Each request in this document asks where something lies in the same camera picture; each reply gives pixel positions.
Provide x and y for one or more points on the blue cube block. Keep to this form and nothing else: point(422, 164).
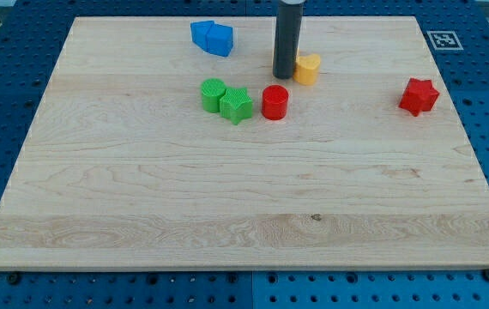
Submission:
point(219, 40)

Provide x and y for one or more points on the light wooden board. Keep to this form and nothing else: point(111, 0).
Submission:
point(122, 169)

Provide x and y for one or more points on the green star block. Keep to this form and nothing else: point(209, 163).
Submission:
point(236, 105)

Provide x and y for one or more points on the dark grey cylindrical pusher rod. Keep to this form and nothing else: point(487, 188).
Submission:
point(287, 30)

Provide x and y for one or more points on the green cylinder block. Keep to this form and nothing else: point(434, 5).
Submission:
point(212, 90)

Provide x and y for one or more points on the red star block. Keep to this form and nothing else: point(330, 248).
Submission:
point(419, 96)

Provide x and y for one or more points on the red cylinder block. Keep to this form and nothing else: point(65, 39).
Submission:
point(274, 104)

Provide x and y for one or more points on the yellow heart block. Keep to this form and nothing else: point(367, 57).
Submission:
point(306, 69)

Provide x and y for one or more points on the blue triangle block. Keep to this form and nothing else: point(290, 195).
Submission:
point(199, 31)

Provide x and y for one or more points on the white fiducial marker tag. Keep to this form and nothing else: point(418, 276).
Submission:
point(443, 40)

